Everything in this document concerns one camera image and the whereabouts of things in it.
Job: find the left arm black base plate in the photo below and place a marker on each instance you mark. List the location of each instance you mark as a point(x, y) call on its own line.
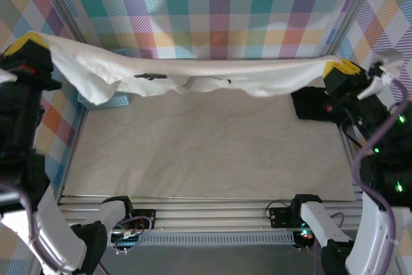
point(146, 218)

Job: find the white t-shirt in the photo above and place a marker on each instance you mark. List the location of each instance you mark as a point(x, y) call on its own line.
point(193, 72)

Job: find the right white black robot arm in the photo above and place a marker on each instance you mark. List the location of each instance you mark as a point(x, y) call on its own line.
point(322, 223)

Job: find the aluminium side rail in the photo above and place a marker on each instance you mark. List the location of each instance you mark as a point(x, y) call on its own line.
point(349, 159)
point(72, 159)

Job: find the black t-shirt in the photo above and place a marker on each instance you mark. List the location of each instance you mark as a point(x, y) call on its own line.
point(309, 104)

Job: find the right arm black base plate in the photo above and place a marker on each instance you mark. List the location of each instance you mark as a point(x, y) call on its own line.
point(280, 218)

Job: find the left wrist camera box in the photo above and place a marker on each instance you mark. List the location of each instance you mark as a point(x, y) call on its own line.
point(6, 77)

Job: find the blue plastic basket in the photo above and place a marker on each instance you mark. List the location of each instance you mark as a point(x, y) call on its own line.
point(120, 101)

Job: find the aluminium mounting rail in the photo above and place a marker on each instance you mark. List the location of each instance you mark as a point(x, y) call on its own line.
point(209, 215)

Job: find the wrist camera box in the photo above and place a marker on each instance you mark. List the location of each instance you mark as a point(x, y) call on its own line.
point(6, 77)
point(389, 59)

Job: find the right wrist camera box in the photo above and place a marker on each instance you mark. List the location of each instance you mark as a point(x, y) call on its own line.
point(389, 59)

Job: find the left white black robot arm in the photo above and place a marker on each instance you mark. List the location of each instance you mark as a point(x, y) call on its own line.
point(58, 239)

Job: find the aluminium frame post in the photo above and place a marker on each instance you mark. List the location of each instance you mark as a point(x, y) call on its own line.
point(61, 4)
point(351, 14)

